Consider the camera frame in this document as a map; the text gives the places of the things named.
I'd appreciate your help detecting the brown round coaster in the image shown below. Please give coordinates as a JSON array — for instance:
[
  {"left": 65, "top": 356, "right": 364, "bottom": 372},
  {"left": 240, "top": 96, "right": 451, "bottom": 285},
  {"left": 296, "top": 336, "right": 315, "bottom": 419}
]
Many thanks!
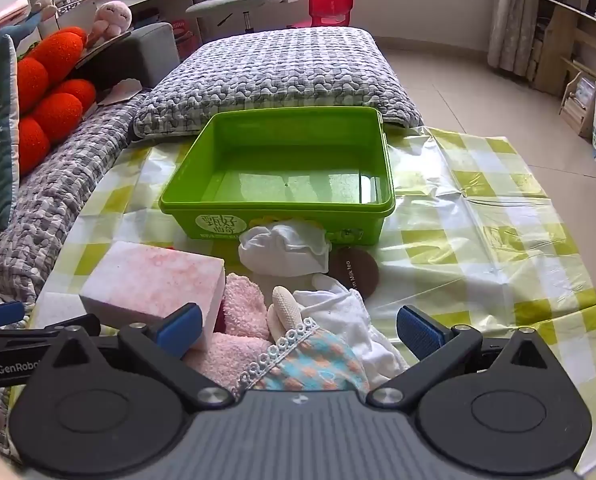
[{"left": 328, "top": 246, "right": 380, "bottom": 303}]

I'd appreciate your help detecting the grey fabric sofa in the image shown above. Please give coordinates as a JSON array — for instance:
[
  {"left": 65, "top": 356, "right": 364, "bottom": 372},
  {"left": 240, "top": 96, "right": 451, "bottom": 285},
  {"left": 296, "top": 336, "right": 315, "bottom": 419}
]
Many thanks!
[{"left": 78, "top": 22, "right": 181, "bottom": 93}]

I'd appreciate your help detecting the wooden shelf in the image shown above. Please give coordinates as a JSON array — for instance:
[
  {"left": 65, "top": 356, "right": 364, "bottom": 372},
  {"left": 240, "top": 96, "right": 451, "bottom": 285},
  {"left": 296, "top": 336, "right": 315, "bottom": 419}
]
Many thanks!
[{"left": 533, "top": 0, "right": 596, "bottom": 141}]

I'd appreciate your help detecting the beige curtain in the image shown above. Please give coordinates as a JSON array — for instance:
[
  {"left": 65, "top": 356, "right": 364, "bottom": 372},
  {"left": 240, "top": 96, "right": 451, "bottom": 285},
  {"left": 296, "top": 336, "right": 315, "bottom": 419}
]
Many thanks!
[{"left": 488, "top": 0, "right": 541, "bottom": 78}]

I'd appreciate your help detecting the white cloth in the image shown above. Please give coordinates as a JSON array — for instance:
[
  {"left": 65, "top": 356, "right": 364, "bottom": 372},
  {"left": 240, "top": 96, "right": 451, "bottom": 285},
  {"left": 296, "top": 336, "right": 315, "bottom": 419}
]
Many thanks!
[
  {"left": 294, "top": 274, "right": 411, "bottom": 376},
  {"left": 238, "top": 217, "right": 333, "bottom": 278}
]

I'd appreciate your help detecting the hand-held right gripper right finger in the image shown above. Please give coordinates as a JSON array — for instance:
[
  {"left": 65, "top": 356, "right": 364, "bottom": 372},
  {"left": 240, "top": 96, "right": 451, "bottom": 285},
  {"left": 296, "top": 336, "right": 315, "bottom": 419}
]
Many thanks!
[{"left": 367, "top": 304, "right": 574, "bottom": 408}]

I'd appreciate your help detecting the orange segmented plush cushion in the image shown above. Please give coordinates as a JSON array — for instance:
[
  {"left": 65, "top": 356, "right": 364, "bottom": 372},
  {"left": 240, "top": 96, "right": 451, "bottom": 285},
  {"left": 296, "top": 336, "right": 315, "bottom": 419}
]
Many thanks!
[{"left": 15, "top": 27, "right": 98, "bottom": 176}]

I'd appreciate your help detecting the red plastic chair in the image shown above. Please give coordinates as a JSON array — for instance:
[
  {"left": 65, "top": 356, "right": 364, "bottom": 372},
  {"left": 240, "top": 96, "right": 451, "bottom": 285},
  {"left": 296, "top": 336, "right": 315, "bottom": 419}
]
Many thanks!
[{"left": 287, "top": 0, "right": 356, "bottom": 29}]

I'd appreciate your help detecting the plush doll with plaid dress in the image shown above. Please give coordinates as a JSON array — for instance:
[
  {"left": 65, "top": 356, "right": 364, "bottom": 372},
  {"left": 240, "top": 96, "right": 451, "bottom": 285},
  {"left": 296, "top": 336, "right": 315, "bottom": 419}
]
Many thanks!
[{"left": 230, "top": 285, "right": 373, "bottom": 396}]

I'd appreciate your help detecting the blue plush toy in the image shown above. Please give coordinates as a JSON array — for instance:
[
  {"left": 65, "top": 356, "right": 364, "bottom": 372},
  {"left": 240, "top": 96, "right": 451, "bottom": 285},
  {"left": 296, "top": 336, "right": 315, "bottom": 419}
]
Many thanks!
[{"left": 0, "top": 0, "right": 58, "bottom": 43}]

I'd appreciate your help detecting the green checkered plastic tablecloth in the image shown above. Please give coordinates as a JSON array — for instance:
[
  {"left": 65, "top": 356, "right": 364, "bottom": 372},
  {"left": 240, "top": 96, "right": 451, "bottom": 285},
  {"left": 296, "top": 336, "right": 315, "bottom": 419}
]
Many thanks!
[{"left": 8, "top": 125, "right": 596, "bottom": 476}]

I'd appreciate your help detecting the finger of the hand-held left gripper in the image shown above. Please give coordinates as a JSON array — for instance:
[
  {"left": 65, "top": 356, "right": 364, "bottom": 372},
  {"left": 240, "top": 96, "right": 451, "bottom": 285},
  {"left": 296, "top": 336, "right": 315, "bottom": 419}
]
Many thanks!
[
  {"left": 0, "top": 314, "right": 102, "bottom": 343},
  {"left": 0, "top": 301, "right": 26, "bottom": 330}
]

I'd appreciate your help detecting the grey quilted cushion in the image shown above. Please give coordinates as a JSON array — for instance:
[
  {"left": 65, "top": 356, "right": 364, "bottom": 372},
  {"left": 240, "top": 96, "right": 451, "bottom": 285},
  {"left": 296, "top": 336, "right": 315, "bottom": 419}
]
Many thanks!
[{"left": 130, "top": 25, "right": 425, "bottom": 141}]

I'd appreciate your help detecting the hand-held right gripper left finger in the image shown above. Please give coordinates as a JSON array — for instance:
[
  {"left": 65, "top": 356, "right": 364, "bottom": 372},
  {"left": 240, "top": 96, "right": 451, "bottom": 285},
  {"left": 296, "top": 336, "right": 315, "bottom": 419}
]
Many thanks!
[{"left": 26, "top": 303, "right": 235, "bottom": 408}]

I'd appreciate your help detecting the white scalloped paper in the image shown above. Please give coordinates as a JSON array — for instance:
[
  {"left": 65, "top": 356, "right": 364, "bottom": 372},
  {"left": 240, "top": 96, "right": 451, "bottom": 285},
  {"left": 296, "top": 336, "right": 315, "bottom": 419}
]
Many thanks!
[{"left": 96, "top": 77, "right": 143, "bottom": 107}]

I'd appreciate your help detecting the pink plush toy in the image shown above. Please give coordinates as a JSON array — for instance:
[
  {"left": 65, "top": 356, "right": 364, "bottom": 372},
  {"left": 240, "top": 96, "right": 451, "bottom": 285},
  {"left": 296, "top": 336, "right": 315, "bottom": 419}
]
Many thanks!
[{"left": 86, "top": 1, "right": 134, "bottom": 46}]

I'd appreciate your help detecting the grey quilted sofa cover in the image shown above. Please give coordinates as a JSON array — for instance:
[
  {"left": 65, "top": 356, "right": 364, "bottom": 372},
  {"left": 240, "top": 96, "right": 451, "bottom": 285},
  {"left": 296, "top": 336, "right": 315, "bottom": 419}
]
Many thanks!
[{"left": 0, "top": 92, "right": 151, "bottom": 306}]

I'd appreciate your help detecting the pink flat box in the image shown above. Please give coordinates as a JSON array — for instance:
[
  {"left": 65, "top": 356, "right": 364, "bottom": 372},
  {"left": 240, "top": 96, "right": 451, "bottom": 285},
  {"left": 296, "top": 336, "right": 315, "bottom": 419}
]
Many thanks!
[{"left": 0, "top": 9, "right": 31, "bottom": 41}]

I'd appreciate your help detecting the green plastic box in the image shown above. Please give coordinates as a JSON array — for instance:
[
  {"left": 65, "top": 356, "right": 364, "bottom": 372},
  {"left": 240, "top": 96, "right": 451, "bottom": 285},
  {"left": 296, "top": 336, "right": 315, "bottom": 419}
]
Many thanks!
[{"left": 159, "top": 106, "right": 397, "bottom": 247}]

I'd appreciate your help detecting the white sponge block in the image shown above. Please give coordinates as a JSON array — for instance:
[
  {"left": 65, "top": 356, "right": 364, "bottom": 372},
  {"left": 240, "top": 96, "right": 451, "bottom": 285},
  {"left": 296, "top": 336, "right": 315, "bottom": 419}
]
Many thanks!
[{"left": 79, "top": 240, "right": 227, "bottom": 353}]

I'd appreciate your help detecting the pink fluffy towel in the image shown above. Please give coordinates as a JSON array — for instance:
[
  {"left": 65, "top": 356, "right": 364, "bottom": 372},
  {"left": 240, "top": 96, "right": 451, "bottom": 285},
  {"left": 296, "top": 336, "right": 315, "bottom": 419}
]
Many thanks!
[{"left": 183, "top": 272, "right": 273, "bottom": 386}]

